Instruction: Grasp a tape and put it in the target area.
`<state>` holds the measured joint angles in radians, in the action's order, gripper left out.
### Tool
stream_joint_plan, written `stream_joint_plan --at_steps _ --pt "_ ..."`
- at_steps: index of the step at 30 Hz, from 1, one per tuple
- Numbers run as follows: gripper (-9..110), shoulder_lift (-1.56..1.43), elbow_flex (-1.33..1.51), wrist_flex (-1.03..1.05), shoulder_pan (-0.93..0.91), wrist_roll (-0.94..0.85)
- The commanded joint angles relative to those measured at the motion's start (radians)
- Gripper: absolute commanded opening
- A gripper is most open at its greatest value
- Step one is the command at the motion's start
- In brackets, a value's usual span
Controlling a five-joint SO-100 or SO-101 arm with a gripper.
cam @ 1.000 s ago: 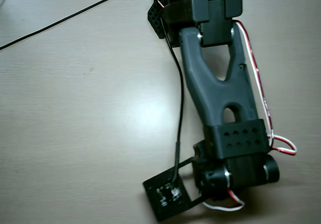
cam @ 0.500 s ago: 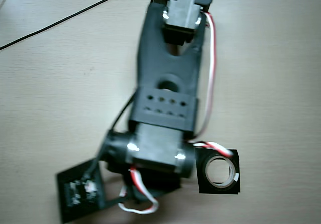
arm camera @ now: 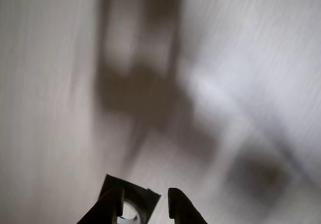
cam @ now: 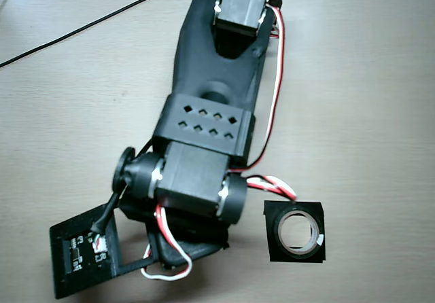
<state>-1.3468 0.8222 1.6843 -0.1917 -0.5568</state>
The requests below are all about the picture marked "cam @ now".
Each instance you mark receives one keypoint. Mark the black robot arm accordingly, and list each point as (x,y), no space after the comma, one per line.
(204,62)

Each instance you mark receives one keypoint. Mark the black tape square marker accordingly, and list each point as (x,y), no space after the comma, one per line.
(272,253)

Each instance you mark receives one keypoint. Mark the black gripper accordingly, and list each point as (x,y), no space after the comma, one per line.
(185,248)

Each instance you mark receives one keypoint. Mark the black camera mount with board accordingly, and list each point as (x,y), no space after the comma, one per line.
(61,279)

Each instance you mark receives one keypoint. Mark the black tape roll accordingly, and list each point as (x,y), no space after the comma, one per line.
(281,245)

